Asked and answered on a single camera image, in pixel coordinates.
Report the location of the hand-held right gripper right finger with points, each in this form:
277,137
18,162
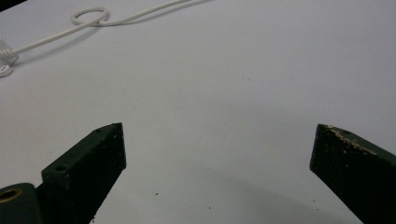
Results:
358,174

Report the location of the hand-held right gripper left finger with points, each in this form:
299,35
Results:
87,168

